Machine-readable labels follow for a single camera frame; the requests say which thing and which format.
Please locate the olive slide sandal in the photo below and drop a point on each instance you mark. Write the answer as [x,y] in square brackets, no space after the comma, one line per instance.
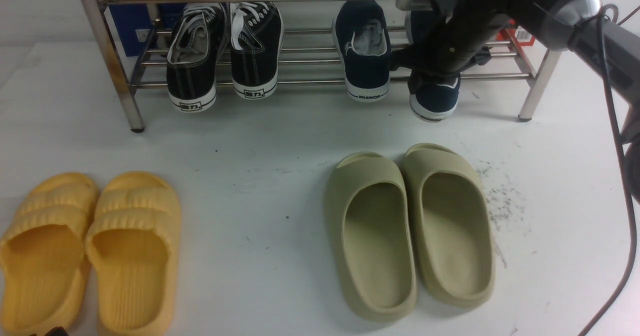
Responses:
[450,226]
[366,210]

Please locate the red box behind rack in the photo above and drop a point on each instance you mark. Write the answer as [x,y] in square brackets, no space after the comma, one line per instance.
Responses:
[523,37]

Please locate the black canvas sneaker right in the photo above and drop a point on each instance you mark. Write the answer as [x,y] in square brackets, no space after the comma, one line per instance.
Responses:
[256,35]

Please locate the blue box behind rack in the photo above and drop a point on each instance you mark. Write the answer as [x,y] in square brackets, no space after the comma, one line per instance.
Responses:
[133,23]

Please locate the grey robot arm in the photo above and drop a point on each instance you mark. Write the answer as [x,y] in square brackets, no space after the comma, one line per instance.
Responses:
[578,26]

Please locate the olive slide sandal right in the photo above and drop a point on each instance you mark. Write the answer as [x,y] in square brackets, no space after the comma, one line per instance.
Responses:
[450,226]

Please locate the navy canvas shoe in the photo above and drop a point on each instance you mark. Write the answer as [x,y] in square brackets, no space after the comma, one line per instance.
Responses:
[432,101]
[362,42]

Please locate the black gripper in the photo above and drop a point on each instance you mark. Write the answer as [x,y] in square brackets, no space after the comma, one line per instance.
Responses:
[450,45]

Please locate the black canvas sneaker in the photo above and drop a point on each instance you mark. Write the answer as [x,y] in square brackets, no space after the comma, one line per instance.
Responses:
[198,40]
[256,35]

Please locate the black canvas sneaker left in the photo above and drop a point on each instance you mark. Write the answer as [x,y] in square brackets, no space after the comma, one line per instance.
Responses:
[198,40]

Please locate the yellow slide sandal right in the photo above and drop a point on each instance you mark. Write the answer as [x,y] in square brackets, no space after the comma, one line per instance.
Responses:
[133,245]

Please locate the yellow slide sandal left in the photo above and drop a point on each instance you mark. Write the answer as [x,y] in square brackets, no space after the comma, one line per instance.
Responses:
[43,257]

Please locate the olive slide sandal left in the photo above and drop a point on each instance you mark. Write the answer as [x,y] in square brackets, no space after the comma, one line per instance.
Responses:
[366,210]

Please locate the yellow slide sandal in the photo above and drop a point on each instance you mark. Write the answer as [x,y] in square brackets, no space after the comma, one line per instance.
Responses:
[133,245]
[43,257]

